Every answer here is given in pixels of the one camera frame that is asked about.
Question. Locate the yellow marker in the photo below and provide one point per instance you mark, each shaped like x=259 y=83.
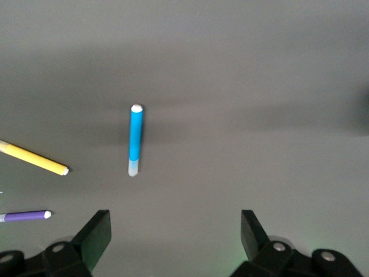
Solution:
x=34 y=158

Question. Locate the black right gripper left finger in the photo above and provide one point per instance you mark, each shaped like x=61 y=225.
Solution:
x=95 y=236

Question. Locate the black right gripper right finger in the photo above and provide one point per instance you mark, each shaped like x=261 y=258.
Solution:
x=253 y=236

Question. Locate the purple marker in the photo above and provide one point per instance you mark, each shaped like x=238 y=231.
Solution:
x=26 y=216

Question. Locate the blue marker with clear cap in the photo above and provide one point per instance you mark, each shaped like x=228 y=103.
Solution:
x=135 y=138

